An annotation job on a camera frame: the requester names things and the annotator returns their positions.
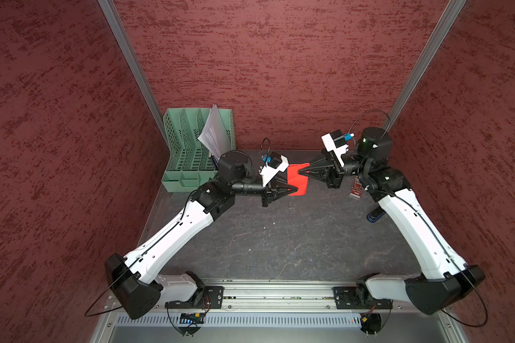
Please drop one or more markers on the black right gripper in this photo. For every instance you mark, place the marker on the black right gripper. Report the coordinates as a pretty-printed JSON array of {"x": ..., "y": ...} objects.
[{"x": 333, "y": 176}]

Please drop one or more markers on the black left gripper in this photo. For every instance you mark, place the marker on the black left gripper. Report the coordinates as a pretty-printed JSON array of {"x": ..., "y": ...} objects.
[{"x": 271, "y": 194}]

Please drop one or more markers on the red square paper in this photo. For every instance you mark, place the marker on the red square paper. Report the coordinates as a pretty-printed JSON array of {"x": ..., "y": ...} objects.
[{"x": 296, "y": 180}]

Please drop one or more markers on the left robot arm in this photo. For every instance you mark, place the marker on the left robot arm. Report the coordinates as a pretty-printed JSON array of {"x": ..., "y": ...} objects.
[{"x": 133, "y": 277}]

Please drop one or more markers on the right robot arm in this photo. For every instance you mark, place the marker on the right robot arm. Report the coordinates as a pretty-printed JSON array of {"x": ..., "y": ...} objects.
[{"x": 445, "y": 276}]

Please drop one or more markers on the red pencil box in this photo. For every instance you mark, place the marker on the red pencil box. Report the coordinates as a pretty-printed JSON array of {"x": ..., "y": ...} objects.
[{"x": 356, "y": 188}]

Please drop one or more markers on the blue stapler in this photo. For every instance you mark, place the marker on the blue stapler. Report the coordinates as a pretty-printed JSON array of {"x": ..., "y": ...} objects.
[{"x": 375, "y": 215}]

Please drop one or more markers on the white paper sheets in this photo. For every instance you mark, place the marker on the white paper sheets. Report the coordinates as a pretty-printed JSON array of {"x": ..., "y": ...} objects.
[{"x": 214, "y": 134}]

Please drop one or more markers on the green plastic file organizer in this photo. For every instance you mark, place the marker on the green plastic file organizer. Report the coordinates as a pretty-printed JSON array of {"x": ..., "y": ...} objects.
[{"x": 190, "y": 164}]

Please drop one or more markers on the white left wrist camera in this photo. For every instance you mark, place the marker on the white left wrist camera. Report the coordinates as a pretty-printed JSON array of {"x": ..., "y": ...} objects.
[{"x": 273, "y": 163}]

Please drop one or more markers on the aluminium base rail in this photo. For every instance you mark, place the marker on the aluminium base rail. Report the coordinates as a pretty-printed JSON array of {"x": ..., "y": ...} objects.
[{"x": 280, "y": 311}]

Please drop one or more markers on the aluminium right corner post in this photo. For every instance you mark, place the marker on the aluminium right corner post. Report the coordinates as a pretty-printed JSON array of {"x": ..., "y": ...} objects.
[{"x": 438, "y": 35}]

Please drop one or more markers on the aluminium corner post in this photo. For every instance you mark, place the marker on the aluminium corner post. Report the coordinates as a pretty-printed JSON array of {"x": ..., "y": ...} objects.
[
  {"x": 438, "y": 35},
  {"x": 115, "y": 23}
]

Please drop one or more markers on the aluminium left corner post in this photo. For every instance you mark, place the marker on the aluminium left corner post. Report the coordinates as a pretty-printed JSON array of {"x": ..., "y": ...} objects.
[{"x": 115, "y": 23}]

